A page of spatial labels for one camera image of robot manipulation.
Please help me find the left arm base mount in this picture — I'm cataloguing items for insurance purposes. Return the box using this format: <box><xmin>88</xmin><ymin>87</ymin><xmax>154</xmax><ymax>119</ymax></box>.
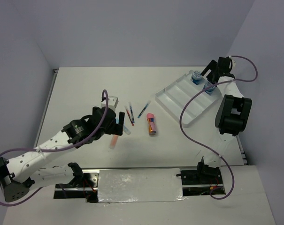
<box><xmin>54</xmin><ymin>169</ymin><xmax>100</xmax><ymax>203</ymax></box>

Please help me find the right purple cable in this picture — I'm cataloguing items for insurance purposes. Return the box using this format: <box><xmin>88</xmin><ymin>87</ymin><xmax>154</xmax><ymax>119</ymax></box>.
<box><xmin>180</xmin><ymin>55</ymin><xmax>259</xmax><ymax>200</ymax></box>

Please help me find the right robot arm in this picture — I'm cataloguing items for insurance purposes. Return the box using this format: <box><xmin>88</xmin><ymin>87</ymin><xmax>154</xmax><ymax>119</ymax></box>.
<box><xmin>195</xmin><ymin>56</ymin><xmax>252</xmax><ymax>183</ymax></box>

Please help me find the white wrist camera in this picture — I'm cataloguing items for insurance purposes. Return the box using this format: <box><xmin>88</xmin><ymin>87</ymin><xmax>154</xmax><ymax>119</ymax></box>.
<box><xmin>100</xmin><ymin>96</ymin><xmax>119</xmax><ymax>112</ymax></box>
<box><xmin>228</xmin><ymin>55</ymin><xmax>236</xmax><ymax>70</ymax></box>

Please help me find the red pen refill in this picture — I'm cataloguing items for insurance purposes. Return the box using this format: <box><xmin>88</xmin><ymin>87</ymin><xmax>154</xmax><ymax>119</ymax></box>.
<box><xmin>124</xmin><ymin>106</ymin><xmax>134</xmax><ymax>126</ymax></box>

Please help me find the purple cable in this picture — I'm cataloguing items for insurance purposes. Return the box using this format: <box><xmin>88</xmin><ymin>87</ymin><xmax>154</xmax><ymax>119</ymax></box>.
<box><xmin>180</xmin><ymin>55</ymin><xmax>259</xmax><ymax>200</ymax></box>
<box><xmin>0</xmin><ymin>89</ymin><xmax>109</xmax><ymax>207</ymax></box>

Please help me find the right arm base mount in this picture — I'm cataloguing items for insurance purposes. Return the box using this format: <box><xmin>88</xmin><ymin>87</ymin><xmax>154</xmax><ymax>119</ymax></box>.
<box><xmin>176</xmin><ymin>162</ymin><xmax>225</xmax><ymax>196</ymax></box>

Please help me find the blue jar patterned lid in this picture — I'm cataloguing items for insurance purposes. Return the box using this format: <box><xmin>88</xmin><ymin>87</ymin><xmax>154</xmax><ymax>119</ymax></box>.
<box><xmin>191</xmin><ymin>70</ymin><xmax>202</xmax><ymax>85</ymax></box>

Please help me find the dark blue pen refill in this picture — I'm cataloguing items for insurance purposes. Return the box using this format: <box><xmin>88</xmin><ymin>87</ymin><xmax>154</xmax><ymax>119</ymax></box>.
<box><xmin>138</xmin><ymin>100</ymin><xmax>151</xmax><ymax>119</ymax></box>

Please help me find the white compartment tray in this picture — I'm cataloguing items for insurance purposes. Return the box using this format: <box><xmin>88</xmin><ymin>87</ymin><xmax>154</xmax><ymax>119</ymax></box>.
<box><xmin>155</xmin><ymin>70</ymin><xmax>222</xmax><ymax>128</ymax></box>

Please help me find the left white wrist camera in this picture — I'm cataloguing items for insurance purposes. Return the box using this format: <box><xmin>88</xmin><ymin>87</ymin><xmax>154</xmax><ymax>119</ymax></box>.
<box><xmin>100</xmin><ymin>96</ymin><xmax>119</xmax><ymax>112</ymax></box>

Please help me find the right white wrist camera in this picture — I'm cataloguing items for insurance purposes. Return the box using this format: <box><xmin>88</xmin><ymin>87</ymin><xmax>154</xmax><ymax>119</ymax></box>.
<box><xmin>228</xmin><ymin>55</ymin><xmax>236</xmax><ymax>70</ymax></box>

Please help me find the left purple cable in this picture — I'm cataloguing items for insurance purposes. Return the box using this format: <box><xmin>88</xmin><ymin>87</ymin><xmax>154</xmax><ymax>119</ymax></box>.
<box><xmin>0</xmin><ymin>89</ymin><xmax>109</xmax><ymax>207</ymax></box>

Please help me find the orange glue stick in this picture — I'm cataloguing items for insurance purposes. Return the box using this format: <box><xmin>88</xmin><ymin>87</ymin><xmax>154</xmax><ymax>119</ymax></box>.
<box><xmin>109</xmin><ymin>135</ymin><xmax>119</xmax><ymax>149</ymax></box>

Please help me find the blue capped glue stick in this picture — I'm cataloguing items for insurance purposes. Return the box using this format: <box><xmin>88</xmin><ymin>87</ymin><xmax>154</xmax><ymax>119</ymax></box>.
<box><xmin>116</xmin><ymin>118</ymin><xmax>131</xmax><ymax>135</ymax></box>

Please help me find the pink capped tube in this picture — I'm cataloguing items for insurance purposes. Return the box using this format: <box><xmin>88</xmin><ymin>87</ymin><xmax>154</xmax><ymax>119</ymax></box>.
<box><xmin>146</xmin><ymin>113</ymin><xmax>157</xmax><ymax>136</ymax></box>

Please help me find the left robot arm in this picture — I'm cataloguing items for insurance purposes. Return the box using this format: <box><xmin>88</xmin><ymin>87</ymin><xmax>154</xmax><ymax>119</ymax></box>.
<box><xmin>0</xmin><ymin>106</ymin><xmax>125</xmax><ymax>207</ymax></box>

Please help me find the silver foil sheet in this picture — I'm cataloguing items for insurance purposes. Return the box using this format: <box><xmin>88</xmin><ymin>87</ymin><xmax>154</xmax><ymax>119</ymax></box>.
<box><xmin>98</xmin><ymin>168</ymin><xmax>184</xmax><ymax>203</ymax></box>

